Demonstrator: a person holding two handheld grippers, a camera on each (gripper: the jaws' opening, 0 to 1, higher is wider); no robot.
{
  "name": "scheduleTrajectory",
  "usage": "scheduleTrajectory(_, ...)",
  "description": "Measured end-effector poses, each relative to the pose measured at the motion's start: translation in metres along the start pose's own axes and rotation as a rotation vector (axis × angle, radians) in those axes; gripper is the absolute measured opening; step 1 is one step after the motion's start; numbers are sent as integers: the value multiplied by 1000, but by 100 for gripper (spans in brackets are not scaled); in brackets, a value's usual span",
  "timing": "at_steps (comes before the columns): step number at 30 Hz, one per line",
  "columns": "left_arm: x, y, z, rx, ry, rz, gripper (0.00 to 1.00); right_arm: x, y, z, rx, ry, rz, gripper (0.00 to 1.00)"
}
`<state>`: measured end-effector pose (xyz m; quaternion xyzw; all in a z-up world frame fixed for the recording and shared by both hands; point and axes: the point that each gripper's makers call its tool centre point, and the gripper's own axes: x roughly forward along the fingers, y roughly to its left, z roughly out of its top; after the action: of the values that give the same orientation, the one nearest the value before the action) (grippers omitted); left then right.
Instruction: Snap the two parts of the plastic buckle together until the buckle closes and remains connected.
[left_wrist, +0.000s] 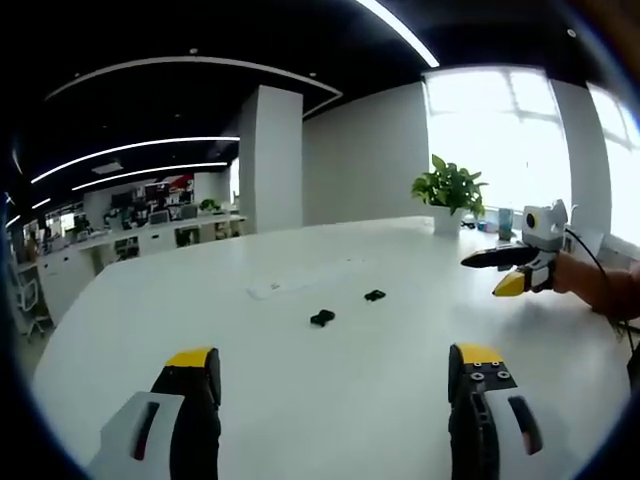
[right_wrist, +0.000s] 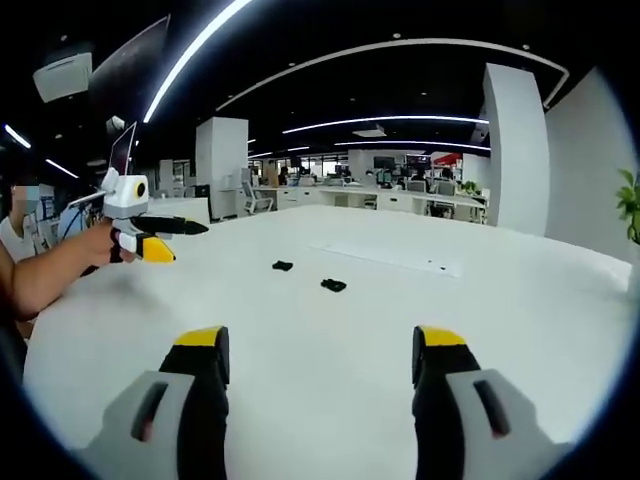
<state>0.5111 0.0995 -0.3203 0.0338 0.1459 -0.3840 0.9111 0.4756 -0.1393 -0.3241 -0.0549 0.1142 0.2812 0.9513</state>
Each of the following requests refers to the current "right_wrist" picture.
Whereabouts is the tilted laptop screen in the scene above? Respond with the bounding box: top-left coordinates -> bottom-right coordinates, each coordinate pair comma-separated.
106,121 -> 139,176

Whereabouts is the row of white office desks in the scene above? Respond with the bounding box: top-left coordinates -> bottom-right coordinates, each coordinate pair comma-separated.
273,184 -> 489,222

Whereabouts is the white ceiling air conditioner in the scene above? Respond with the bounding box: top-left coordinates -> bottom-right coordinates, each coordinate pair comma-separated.
32,49 -> 95,104

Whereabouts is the green potted plant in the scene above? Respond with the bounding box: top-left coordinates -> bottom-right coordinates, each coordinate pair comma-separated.
615,168 -> 640,246

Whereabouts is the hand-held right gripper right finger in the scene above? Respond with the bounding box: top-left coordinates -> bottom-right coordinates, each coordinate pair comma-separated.
411,324 -> 572,480

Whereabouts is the white office chair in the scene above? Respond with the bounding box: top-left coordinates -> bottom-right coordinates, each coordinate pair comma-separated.
240,179 -> 277,215

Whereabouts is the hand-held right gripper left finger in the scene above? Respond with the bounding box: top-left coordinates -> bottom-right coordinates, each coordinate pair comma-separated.
82,324 -> 232,480

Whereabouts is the person's left hand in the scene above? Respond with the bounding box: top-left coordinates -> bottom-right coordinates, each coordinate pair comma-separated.
84,224 -> 140,268

